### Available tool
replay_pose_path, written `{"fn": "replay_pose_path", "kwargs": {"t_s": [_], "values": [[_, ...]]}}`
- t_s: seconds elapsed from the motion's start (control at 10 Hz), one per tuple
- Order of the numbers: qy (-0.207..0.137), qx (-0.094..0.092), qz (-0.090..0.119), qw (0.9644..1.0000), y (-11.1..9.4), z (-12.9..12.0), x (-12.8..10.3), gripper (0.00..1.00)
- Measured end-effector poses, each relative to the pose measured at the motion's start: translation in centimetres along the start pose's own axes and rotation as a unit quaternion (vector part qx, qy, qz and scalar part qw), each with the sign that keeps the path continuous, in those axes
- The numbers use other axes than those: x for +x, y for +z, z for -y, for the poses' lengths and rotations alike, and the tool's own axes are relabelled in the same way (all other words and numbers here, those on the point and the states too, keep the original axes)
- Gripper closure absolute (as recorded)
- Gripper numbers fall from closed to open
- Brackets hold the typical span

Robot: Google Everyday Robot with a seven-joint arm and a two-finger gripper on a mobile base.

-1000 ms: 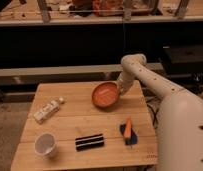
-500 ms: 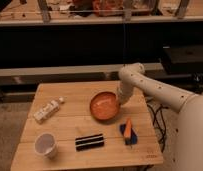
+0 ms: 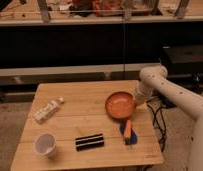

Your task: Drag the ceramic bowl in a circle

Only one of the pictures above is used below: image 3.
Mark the white paper cup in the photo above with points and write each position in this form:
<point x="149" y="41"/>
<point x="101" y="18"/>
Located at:
<point x="45" y="145"/>

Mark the grey metal shelf rail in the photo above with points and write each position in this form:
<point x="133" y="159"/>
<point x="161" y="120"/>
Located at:
<point x="73" y="69"/>

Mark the black box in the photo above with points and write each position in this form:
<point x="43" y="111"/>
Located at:
<point x="183" y="59"/>

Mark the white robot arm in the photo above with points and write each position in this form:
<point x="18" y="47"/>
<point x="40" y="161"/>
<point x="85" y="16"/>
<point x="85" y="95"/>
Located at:
<point x="155" y="78"/>

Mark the light wooden table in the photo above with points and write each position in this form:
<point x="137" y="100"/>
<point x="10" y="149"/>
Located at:
<point x="83" y="114"/>

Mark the blue cloth piece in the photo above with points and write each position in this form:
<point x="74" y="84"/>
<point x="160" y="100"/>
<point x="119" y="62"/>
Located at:
<point x="133" y="140"/>

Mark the orange carrot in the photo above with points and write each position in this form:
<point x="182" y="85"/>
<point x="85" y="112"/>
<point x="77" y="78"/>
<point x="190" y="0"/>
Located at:
<point x="128" y="127"/>

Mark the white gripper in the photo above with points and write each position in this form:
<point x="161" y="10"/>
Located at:
<point x="142" y="93"/>

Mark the white plastic bottle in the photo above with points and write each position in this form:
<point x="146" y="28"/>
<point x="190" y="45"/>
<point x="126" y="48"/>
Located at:
<point x="48" y="110"/>

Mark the orange ceramic bowl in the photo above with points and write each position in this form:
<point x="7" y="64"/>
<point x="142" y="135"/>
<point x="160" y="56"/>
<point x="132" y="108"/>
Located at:
<point x="120" y="105"/>

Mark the black striped eraser block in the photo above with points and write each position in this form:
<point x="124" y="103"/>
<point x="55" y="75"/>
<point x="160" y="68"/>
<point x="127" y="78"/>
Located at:
<point x="87" y="142"/>

